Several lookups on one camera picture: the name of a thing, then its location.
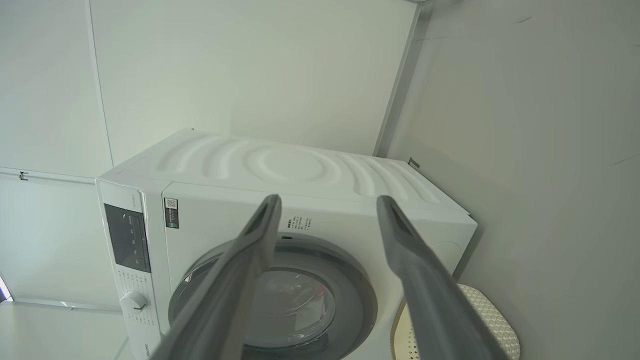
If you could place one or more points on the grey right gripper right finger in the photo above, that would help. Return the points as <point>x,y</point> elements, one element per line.
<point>430,290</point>

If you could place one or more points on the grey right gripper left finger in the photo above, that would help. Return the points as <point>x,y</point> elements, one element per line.
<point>225,290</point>

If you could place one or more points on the round glass washing machine door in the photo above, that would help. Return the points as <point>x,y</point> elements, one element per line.
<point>345,290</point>

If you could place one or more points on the cream perforated laundry basket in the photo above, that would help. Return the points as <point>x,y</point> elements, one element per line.
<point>487,310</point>

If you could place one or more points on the white front-load washing machine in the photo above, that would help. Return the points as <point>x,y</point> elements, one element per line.
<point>300,170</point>

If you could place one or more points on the white partition panel on casters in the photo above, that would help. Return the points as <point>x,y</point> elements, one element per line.
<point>250,65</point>

